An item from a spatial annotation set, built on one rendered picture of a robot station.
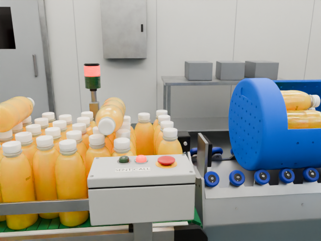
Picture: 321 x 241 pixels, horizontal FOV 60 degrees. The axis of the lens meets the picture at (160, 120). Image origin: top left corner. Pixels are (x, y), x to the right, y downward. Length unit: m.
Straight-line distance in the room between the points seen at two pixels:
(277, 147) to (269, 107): 0.11
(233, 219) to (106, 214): 0.43
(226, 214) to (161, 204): 0.34
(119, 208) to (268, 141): 0.43
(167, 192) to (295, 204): 0.49
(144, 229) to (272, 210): 0.43
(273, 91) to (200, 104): 3.59
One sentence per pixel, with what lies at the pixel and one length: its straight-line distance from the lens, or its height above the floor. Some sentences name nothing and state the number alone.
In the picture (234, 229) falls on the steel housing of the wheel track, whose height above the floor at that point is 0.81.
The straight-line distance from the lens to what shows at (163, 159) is 0.56.
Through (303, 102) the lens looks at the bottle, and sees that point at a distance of 0.93.
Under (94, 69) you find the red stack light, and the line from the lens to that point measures 1.15.
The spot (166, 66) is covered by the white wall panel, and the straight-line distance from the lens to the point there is 4.22.
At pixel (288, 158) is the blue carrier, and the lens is 0.85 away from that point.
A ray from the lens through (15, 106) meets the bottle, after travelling 0.85.
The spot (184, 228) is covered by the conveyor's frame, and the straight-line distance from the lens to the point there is 0.73.
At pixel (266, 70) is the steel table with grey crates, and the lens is 3.80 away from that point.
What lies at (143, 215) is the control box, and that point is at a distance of 0.56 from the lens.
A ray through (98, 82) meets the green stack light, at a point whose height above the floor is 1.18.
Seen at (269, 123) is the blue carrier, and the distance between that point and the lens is 0.78.
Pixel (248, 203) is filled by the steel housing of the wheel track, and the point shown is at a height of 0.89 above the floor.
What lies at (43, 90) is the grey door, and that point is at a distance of 4.43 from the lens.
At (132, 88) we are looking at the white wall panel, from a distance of 4.24.
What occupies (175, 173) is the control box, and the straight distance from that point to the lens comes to 0.53.
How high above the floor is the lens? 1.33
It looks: 15 degrees down
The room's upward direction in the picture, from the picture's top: straight up
